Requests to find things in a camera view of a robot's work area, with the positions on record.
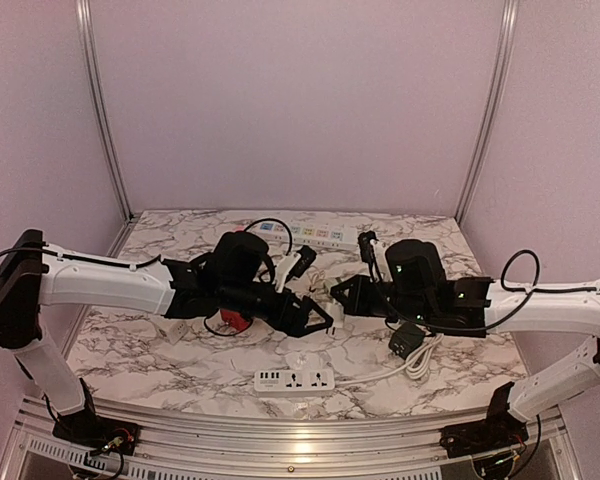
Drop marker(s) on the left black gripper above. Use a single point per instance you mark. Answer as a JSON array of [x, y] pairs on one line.
[[295, 327]]

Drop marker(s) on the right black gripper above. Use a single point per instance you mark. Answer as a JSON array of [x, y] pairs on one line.
[[354, 306]]

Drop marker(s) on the white charger plug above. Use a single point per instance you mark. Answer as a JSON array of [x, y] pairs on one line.
[[336, 311]]

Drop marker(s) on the dark green charger plug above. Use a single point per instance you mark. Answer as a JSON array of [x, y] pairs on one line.
[[405, 340]]

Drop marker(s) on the green plug adapter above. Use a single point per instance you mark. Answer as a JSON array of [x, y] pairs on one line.
[[330, 283]]

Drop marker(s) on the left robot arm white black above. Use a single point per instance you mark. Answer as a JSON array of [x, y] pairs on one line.
[[238, 275]]

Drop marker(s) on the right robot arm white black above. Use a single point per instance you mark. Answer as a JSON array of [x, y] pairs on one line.
[[407, 281]]

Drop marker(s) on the long white colourful power strip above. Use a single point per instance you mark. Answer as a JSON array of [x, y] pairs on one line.
[[306, 233]]

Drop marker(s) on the red cube socket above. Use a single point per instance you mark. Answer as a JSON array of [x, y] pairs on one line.
[[235, 322]]

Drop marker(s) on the white cube socket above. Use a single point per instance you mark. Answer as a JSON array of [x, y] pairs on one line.
[[176, 330]]

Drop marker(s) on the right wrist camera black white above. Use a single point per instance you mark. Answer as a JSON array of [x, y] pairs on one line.
[[366, 243]]

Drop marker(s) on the aluminium front rail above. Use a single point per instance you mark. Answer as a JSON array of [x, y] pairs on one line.
[[176, 445]]

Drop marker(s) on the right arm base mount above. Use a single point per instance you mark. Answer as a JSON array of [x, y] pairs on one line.
[[494, 446]]

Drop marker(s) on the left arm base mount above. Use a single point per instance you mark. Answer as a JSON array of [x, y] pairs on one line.
[[108, 444]]

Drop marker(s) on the right aluminium frame post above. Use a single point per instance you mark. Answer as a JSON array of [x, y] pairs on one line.
[[497, 85]]

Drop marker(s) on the aluminium frame post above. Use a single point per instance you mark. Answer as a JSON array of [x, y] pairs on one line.
[[88, 42], [497, 85]]

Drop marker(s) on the left aluminium frame post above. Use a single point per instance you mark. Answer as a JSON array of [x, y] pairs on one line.
[[88, 42]]

